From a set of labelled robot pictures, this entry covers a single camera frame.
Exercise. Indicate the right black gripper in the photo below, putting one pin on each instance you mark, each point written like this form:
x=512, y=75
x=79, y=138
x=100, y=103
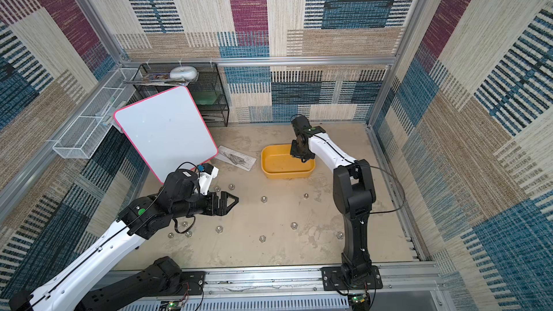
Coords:
x=300, y=147

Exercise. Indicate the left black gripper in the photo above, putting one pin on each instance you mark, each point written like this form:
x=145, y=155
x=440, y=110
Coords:
x=222, y=209

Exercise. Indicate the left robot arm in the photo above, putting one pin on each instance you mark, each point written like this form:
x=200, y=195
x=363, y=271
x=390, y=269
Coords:
x=185, y=193

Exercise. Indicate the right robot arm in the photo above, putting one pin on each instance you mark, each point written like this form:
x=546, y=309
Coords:
x=353, y=193

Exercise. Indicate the yellow plastic storage box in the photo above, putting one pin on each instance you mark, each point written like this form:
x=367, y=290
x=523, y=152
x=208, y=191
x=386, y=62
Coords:
x=278, y=163

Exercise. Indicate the pink framed whiteboard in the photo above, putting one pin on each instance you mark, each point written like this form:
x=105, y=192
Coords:
x=167, y=130

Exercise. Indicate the black mesh shelf rack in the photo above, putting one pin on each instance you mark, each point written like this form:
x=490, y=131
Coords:
x=207, y=91

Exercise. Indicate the white round device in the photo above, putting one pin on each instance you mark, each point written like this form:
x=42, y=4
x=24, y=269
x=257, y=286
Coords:
x=184, y=73

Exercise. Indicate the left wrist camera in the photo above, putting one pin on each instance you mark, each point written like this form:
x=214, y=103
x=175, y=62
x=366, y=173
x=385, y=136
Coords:
x=207, y=173

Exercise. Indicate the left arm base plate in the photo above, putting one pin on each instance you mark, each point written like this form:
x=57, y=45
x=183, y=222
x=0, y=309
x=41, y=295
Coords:
x=189, y=283

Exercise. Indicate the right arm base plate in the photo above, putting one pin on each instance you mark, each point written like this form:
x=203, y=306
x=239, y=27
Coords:
x=334, y=279

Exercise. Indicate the white wire basket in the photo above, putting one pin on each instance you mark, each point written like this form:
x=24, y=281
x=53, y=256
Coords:
x=85, y=134

